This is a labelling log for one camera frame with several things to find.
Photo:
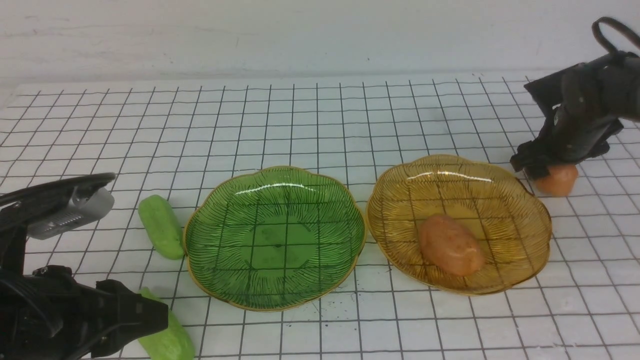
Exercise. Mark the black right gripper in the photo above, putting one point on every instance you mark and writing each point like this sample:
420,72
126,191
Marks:
583,106

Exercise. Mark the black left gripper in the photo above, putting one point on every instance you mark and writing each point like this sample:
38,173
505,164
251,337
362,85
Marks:
50,316

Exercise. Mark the brown potato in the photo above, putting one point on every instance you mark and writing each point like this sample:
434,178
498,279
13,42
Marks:
450,246
559,182

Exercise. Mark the green cucumber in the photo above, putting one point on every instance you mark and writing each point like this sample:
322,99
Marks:
162,226
173,343

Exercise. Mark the amber glass plate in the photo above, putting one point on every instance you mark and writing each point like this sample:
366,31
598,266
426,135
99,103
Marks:
512,226

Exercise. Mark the green glass plate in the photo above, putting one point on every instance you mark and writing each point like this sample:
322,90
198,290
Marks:
274,239

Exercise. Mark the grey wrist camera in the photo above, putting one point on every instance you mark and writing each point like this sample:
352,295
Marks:
49,209

